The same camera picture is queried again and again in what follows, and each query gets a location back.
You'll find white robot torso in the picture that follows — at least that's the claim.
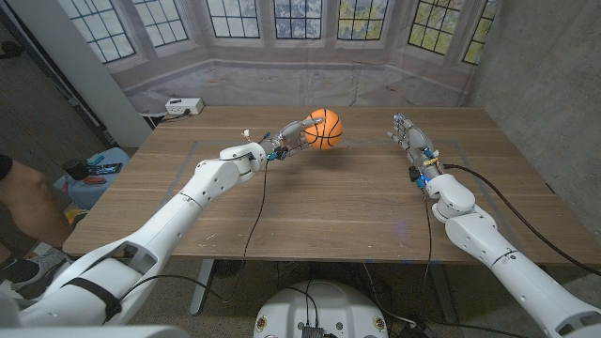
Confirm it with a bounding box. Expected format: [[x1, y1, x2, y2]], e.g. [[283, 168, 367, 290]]
[[253, 280, 390, 338]]

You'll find black round fan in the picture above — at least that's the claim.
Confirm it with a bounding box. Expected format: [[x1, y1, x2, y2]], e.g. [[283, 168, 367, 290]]
[[213, 259, 246, 279]]

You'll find yellow object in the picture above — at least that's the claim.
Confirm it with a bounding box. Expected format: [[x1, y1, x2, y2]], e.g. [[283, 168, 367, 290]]
[[63, 207, 89, 226]]

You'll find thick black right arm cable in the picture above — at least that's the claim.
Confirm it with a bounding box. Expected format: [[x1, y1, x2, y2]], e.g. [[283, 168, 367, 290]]
[[443, 163, 601, 278]]

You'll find black power strip cable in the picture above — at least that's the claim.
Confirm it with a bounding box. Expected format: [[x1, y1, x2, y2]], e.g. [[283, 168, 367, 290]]
[[158, 109, 192, 125]]

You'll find black phone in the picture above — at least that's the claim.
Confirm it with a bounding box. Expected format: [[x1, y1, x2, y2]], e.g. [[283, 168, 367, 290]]
[[88, 161, 124, 176]]

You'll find blue stool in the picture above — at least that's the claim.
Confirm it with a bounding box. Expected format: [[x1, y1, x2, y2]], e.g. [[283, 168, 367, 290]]
[[52, 147, 131, 211]]

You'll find printed window backdrop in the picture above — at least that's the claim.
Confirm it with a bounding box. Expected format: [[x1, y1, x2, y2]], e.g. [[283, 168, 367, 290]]
[[55, 0, 501, 114]]

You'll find white power strip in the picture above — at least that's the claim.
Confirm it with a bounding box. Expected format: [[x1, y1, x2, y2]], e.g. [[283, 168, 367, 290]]
[[164, 97, 205, 116]]

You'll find grey black sneaker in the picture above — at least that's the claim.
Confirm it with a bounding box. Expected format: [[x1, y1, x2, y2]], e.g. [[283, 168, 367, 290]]
[[0, 247, 71, 293]]

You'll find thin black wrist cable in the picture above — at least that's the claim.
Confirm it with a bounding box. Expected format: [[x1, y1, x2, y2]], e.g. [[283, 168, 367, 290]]
[[420, 187, 434, 292], [116, 158, 270, 304]]

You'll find orange mini basketball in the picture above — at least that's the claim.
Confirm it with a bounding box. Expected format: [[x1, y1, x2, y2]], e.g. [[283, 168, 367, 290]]
[[303, 108, 344, 151]]

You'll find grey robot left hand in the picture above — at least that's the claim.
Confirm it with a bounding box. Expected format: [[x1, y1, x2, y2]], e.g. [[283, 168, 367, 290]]
[[262, 116, 325, 161]]

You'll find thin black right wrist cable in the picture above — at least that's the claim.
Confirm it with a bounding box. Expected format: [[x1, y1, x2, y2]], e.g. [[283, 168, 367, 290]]
[[420, 187, 434, 292]]

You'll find person bare leg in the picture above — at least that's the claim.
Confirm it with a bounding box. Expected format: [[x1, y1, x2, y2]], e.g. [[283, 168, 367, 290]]
[[0, 154, 75, 250]]

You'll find grey table leg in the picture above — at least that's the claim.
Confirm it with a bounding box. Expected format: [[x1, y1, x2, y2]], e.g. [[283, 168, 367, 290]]
[[189, 259, 216, 316], [426, 263, 459, 324]]

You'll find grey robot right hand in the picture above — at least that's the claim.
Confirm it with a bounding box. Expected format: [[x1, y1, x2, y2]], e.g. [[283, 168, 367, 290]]
[[387, 112, 443, 179]]

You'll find thin black left wrist cable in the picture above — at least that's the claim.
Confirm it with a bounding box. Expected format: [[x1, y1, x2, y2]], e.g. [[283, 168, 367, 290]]
[[116, 158, 270, 304]]

